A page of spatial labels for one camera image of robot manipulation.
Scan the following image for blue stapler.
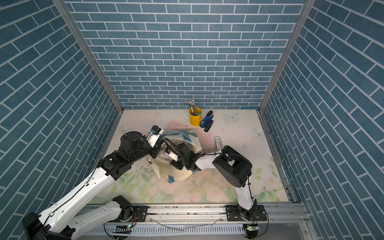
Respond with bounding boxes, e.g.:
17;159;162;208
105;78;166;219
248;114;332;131
200;110;214;128

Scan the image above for black stapler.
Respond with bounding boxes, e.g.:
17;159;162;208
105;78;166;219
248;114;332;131
204;120;214;132

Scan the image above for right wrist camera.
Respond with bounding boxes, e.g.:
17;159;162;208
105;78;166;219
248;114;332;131
161;151;179;162

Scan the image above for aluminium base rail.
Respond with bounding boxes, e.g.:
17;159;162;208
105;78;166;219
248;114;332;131
81;202;317;240

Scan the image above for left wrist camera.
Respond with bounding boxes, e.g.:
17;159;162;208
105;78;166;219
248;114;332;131
146;125;164;148

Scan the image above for clear compass set case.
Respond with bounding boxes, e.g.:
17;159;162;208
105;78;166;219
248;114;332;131
215;136;222;152

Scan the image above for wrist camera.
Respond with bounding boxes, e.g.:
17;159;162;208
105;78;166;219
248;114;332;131
146;125;164;148
161;151;179;162

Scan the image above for cream canvas tote bag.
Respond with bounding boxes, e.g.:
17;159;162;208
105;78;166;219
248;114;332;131
147;129;202;183

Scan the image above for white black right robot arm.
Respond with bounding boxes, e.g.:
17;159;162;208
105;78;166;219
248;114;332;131
165;144;269;222

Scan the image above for yellow pencil cup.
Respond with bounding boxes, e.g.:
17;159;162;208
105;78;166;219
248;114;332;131
189;107;202;127

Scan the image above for pencils in cup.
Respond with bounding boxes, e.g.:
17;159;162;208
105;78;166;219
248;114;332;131
188;100;199;116

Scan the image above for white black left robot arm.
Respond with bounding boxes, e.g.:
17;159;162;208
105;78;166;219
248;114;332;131
22;126;164;240

